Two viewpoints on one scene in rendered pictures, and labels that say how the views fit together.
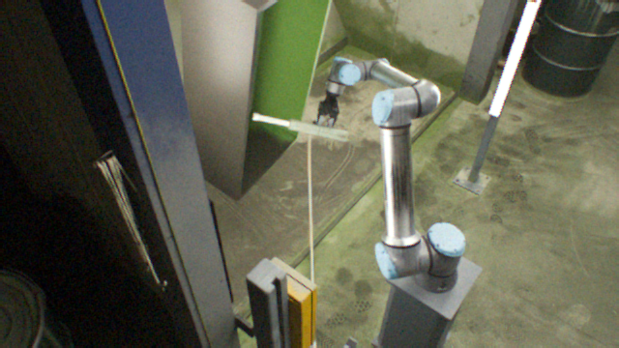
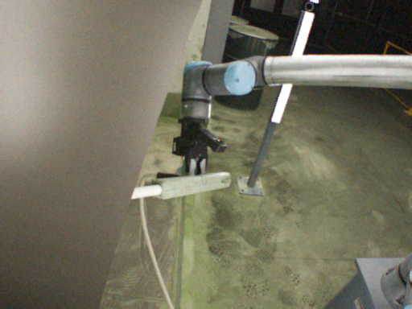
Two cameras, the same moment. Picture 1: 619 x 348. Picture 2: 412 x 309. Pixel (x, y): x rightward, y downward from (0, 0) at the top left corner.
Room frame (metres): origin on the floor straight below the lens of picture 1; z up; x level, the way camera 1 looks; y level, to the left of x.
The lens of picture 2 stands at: (1.36, 0.40, 1.42)
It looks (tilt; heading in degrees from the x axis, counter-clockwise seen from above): 35 degrees down; 315
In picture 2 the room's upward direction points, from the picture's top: 12 degrees clockwise
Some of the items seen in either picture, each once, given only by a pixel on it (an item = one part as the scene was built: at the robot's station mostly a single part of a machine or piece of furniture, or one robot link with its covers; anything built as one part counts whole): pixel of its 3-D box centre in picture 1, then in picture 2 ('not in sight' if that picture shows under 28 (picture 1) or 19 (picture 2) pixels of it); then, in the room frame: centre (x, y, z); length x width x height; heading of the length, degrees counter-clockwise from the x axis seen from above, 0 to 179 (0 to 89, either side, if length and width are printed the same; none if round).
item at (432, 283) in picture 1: (436, 267); (409, 283); (1.14, -0.54, 0.69); 0.19 x 0.19 x 0.10
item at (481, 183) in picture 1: (472, 180); (249, 186); (2.29, -1.12, 0.01); 0.20 x 0.20 x 0.01; 52
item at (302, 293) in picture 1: (288, 308); not in sight; (0.55, 0.04, 1.42); 0.12 x 0.06 x 0.26; 52
